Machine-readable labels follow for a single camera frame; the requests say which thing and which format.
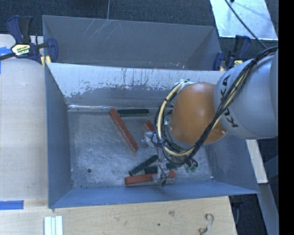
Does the grey metal bin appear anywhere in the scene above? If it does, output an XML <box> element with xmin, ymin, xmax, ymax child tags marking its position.
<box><xmin>42</xmin><ymin>15</ymin><xmax>261</xmax><ymax>209</ymax></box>

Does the dark green flat block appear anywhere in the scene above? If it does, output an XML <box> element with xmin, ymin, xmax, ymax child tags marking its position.
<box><xmin>128</xmin><ymin>154</ymin><xmax>159</xmax><ymax>177</ymax></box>
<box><xmin>117</xmin><ymin>108</ymin><xmax>150</xmax><ymax>118</ymax></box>
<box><xmin>144</xmin><ymin>165</ymin><xmax>159</xmax><ymax>175</ymax></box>

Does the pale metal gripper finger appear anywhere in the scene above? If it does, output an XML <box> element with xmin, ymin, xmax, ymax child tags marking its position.
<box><xmin>141</xmin><ymin>131</ymin><xmax>158</xmax><ymax>148</ymax></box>
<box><xmin>151</xmin><ymin>158</ymin><xmax>168</xmax><ymax>184</ymax></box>

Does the pale wood board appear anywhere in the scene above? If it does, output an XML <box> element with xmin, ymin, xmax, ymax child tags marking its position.
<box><xmin>0</xmin><ymin>56</ymin><xmax>50</xmax><ymax>202</ymax></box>

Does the long red-brown flat block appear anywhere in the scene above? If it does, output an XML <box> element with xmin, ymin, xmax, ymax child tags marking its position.
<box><xmin>108</xmin><ymin>108</ymin><xmax>140</xmax><ymax>153</ymax></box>

